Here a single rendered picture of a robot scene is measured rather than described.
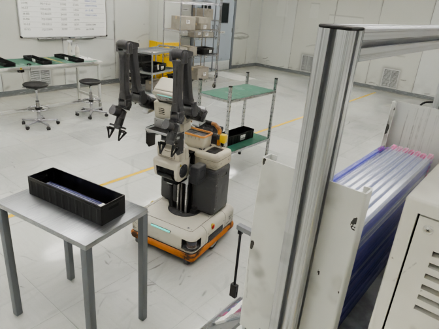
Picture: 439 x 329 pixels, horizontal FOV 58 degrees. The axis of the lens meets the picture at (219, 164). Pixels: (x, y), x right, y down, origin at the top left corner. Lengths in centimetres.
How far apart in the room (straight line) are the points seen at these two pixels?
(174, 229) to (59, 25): 599
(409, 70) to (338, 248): 1063
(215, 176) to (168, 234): 57
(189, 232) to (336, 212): 251
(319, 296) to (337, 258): 7
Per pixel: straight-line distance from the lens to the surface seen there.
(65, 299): 295
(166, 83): 274
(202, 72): 894
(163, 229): 309
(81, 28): 863
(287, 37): 1247
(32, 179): 244
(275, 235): 61
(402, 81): 1120
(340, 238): 56
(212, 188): 309
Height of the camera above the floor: 192
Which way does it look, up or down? 23 degrees down
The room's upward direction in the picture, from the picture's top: 5 degrees clockwise
